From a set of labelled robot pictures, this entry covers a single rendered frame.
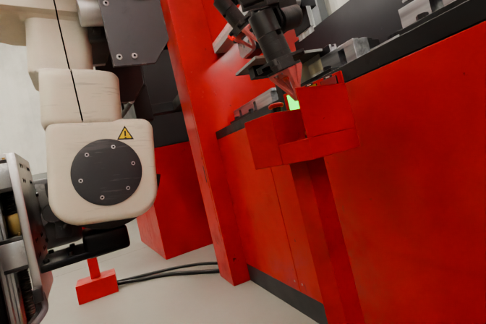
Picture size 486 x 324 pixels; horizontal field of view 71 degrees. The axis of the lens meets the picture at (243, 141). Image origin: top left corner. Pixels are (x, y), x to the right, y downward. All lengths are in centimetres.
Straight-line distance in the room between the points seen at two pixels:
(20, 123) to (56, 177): 741
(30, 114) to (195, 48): 618
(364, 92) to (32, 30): 72
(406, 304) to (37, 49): 100
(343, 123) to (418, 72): 18
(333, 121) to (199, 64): 141
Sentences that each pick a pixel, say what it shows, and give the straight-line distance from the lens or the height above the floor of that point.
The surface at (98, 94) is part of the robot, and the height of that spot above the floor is 85.
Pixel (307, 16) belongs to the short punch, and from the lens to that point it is 133.
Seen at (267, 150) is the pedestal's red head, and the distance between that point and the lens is 80.
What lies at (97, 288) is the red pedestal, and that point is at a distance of 267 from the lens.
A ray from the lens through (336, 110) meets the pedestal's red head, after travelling 78.
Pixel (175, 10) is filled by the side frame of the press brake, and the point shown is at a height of 162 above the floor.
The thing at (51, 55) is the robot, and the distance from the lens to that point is 66.
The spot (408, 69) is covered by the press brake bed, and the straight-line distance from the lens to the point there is 83.
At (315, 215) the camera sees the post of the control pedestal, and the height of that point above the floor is 53.
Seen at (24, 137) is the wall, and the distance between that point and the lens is 791.
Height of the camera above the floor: 70
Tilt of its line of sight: 2 degrees up
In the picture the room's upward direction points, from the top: 13 degrees counter-clockwise
